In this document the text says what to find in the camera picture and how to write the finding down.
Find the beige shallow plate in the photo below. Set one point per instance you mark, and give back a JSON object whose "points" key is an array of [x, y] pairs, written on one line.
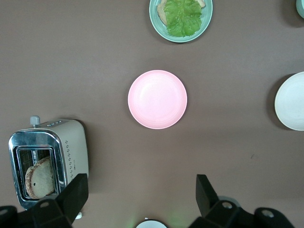
{"points": [[292, 102]]}

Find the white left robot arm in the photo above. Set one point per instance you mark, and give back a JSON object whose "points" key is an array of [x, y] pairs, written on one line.
{"points": [[152, 223]]}

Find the pink shallow plate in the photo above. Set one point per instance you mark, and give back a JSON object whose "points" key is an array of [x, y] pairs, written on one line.
{"points": [[156, 99]]}

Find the round brown bread slice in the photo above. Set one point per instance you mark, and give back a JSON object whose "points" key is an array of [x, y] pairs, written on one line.
{"points": [[40, 178]]}

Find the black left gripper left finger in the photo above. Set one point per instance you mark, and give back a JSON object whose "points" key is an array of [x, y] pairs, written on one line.
{"points": [[69, 202]]}

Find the toast slice with crust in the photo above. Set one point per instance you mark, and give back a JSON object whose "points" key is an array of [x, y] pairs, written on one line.
{"points": [[161, 12]]}

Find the beige and chrome toaster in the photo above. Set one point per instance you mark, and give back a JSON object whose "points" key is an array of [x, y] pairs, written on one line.
{"points": [[71, 142]]}

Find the green lettuce leaf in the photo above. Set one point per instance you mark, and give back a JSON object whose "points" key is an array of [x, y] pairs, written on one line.
{"points": [[183, 19]]}

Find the white power plug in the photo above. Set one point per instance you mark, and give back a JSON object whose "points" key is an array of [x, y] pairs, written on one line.
{"points": [[78, 215]]}

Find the green deep bowl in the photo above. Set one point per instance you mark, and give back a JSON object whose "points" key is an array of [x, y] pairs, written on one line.
{"points": [[301, 7]]}

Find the green plate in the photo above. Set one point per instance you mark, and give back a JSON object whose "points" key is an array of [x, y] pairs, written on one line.
{"points": [[207, 14]]}

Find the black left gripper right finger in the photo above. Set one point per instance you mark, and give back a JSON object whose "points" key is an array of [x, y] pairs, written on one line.
{"points": [[211, 209]]}

